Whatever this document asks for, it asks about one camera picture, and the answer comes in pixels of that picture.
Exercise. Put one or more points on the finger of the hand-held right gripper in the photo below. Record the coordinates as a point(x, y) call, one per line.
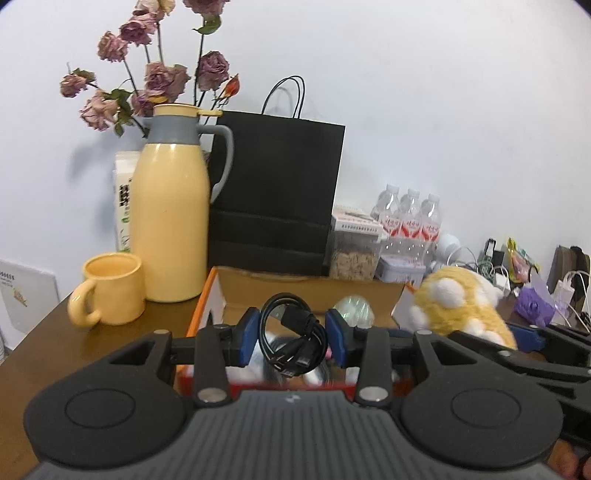
point(554, 344)
point(508, 355)

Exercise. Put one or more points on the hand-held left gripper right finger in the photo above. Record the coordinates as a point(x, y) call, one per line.
point(336, 337)

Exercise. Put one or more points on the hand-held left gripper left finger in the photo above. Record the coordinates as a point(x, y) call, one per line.
point(249, 334)

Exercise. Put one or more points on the red cardboard box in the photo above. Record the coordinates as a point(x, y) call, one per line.
point(240, 286)

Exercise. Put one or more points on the yellow plush toy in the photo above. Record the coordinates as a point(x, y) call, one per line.
point(461, 304)

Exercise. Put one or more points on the person's right hand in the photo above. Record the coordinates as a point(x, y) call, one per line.
point(563, 459)

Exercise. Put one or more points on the clear plastic ball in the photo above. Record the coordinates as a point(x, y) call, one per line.
point(354, 311)

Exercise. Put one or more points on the purple tissue pack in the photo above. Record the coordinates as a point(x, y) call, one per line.
point(535, 300)

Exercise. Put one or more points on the clear snack container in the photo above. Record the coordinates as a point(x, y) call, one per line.
point(353, 258)

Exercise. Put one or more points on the brown paper bag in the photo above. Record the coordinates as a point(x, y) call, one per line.
point(565, 261)

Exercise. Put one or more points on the colourful snack packet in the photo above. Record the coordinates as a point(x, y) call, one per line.
point(521, 261)

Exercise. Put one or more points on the white lidded tin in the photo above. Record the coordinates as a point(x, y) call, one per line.
point(401, 270)

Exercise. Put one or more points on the white round device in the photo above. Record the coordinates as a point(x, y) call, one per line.
point(445, 249)

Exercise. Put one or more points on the yellow mug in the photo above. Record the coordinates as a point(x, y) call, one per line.
point(117, 290)

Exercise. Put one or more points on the yellow thermos jug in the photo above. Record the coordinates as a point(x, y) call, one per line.
point(168, 221)

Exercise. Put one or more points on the black paper bag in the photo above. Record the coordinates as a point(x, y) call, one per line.
point(277, 194)

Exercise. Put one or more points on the white milk carton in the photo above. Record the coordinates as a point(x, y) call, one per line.
point(123, 203)

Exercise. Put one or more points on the white board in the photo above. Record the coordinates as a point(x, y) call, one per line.
point(27, 300)

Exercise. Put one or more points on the dried rose bouquet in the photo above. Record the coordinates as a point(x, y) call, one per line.
point(159, 78)

